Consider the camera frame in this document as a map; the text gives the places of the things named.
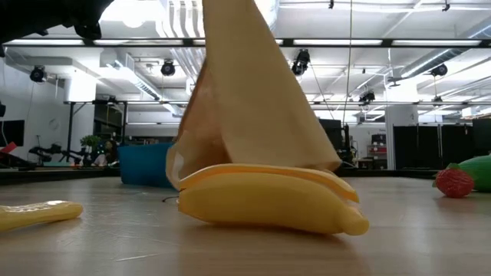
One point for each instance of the teal plastic tupperware container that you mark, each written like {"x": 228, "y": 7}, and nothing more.
{"x": 144, "y": 165}

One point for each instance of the black partition panels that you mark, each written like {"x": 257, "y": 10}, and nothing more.
{"x": 429, "y": 147}

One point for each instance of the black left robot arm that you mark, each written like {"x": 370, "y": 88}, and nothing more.
{"x": 38, "y": 15}

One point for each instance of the green background plant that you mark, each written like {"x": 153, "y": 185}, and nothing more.
{"x": 90, "y": 142}

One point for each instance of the black wall monitor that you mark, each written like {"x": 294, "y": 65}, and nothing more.
{"x": 11, "y": 133}

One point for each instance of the red toy strawberry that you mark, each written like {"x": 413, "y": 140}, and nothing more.
{"x": 454, "y": 183}

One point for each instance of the yellow cloth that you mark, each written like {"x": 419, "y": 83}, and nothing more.
{"x": 249, "y": 96}

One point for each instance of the long green toy fruit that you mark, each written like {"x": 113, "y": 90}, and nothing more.
{"x": 479, "y": 172}

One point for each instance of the large yellow toy banana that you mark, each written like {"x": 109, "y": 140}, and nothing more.
{"x": 268, "y": 203}

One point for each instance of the slim yellow toy vegetable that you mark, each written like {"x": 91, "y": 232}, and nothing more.
{"x": 38, "y": 214}

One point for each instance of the black ceiling-hung camera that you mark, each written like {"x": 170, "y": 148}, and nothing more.
{"x": 367, "y": 97}
{"x": 439, "y": 70}
{"x": 37, "y": 74}
{"x": 301, "y": 62}
{"x": 167, "y": 68}

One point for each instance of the black background robot arm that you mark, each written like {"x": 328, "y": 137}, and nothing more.
{"x": 50, "y": 150}

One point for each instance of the black desk monitor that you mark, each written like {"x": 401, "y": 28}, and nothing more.
{"x": 331, "y": 132}

